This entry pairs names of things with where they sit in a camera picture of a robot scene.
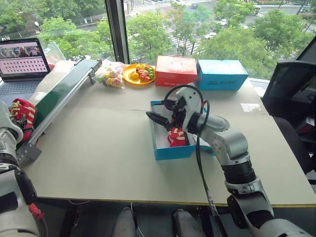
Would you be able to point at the closed blue shoebox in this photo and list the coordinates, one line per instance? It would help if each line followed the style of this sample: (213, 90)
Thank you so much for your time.
(222, 76)

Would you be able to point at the green conveyor belt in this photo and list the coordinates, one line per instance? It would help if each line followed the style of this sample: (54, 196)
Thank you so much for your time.
(56, 91)

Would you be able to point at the closed red shoebox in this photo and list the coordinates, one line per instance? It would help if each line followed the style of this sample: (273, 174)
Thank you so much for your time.
(175, 71)

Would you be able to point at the clear tape patch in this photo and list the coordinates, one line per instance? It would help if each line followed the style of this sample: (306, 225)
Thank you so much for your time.
(249, 107)

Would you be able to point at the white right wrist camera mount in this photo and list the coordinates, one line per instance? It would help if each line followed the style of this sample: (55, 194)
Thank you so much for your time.
(191, 98)

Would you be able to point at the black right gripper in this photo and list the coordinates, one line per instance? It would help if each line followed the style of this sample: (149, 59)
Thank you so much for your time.
(178, 114)

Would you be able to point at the yellow toy fruit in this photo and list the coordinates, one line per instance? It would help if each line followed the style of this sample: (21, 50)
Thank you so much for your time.
(135, 74)

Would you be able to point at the grey laptop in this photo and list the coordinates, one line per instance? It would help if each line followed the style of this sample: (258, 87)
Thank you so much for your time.
(22, 63)

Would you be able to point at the yellow plate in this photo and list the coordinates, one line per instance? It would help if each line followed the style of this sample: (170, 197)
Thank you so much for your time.
(128, 76)

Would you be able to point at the green toy fruit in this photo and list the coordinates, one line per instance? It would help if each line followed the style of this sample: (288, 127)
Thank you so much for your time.
(151, 73)

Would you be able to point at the black window frame post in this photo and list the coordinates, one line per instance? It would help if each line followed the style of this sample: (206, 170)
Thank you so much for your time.
(118, 32)

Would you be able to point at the red toy apple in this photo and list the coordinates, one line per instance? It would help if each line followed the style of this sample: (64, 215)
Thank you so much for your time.
(145, 78)

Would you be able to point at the dark rounded shape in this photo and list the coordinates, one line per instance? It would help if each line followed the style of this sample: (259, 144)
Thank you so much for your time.
(126, 222)
(187, 223)

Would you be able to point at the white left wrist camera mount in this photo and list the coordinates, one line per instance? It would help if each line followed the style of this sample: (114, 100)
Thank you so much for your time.
(7, 121)

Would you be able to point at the red packets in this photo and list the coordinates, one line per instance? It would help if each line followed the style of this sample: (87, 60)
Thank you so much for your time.
(30, 111)

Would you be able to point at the clear plastic bag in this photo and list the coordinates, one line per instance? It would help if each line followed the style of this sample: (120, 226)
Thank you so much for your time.
(55, 53)

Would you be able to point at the open blue shoebox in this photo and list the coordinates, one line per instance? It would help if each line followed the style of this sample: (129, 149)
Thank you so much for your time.
(172, 153)

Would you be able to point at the red snack packet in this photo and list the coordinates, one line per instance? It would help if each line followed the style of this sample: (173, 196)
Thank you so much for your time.
(177, 138)

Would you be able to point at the bag of colourful candy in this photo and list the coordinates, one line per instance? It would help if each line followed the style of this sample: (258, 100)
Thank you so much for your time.
(111, 75)

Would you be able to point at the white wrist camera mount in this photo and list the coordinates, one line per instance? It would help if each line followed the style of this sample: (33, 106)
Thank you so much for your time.
(191, 98)
(7, 121)

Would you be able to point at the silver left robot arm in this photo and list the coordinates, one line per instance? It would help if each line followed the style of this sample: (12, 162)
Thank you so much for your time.
(12, 187)

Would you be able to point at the black office chair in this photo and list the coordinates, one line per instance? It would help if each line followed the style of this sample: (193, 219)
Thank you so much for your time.
(291, 81)

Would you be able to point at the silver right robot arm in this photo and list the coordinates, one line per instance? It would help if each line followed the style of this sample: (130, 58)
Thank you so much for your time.
(229, 140)

